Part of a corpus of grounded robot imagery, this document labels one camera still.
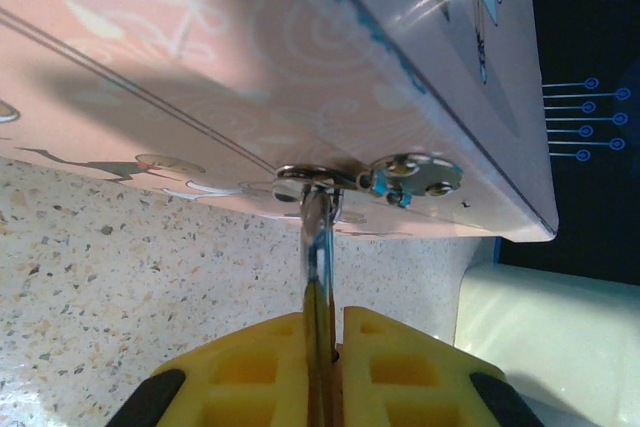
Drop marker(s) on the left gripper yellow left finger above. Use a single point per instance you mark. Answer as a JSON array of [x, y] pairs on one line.
[[240, 372]]

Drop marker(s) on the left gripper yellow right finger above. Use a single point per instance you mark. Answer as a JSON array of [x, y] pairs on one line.
[[415, 377]]

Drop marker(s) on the cream and orange utensil holder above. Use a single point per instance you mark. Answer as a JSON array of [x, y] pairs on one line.
[[550, 347]]

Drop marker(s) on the metal hasp on tin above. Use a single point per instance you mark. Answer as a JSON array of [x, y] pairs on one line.
[[400, 179]]

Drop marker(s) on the pink tin box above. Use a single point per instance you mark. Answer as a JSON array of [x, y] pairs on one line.
[[250, 72]]

